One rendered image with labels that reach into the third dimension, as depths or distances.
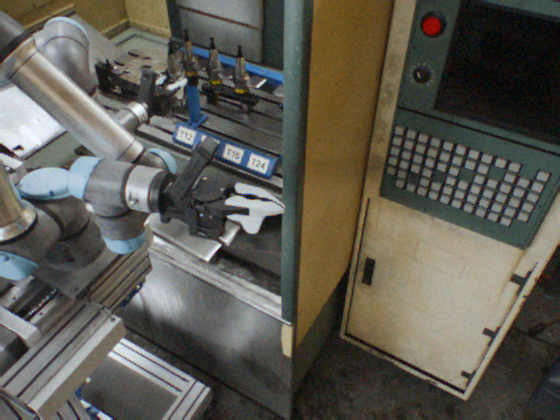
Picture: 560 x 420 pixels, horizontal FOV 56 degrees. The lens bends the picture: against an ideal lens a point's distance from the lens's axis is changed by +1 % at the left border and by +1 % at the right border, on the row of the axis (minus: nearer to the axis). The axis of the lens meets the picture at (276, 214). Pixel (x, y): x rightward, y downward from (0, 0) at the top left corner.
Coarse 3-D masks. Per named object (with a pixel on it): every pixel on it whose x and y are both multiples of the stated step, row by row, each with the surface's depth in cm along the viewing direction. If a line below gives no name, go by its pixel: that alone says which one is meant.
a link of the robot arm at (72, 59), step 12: (48, 48) 132; (60, 48) 132; (72, 48) 133; (60, 60) 131; (72, 60) 132; (84, 60) 135; (72, 72) 133; (84, 72) 135; (84, 84) 135; (96, 96) 141
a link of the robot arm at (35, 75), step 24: (0, 24) 85; (0, 48) 86; (24, 48) 88; (0, 72) 88; (24, 72) 89; (48, 72) 90; (48, 96) 91; (72, 96) 92; (72, 120) 93; (96, 120) 95; (96, 144) 96; (120, 144) 97; (168, 168) 103
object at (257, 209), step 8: (232, 200) 81; (240, 200) 81; (248, 200) 81; (256, 200) 81; (256, 208) 79; (264, 208) 80; (272, 208) 80; (280, 208) 81; (232, 216) 82; (240, 216) 82; (248, 216) 81; (256, 216) 81; (248, 224) 82; (256, 224) 82; (256, 232) 83
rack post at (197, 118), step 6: (186, 84) 199; (192, 90) 200; (192, 96) 202; (198, 96) 205; (192, 102) 204; (198, 102) 206; (192, 108) 206; (198, 108) 208; (192, 114) 208; (198, 114) 209; (204, 114) 215; (192, 120) 210; (198, 120) 211; (204, 120) 213; (192, 126) 209
